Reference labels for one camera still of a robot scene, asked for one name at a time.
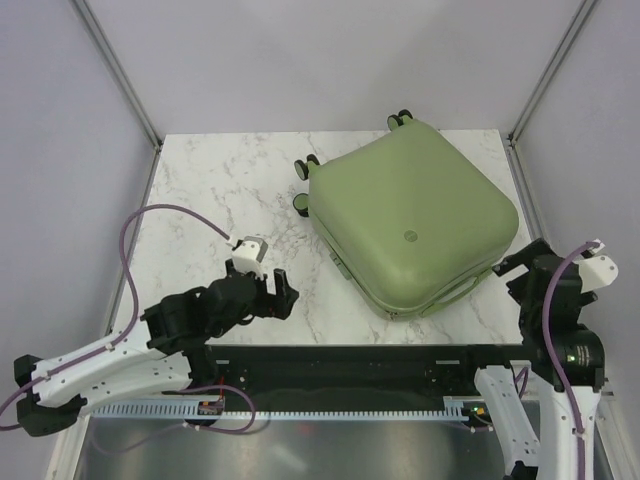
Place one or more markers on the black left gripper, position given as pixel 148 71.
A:
pixel 280 304

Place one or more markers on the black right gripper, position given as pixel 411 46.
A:
pixel 524 254

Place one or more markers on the green hard-shell suitcase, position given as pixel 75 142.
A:
pixel 407 218

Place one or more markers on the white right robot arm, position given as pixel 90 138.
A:
pixel 562 445

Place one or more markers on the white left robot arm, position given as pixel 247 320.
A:
pixel 164 351

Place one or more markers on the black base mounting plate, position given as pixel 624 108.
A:
pixel 347 376

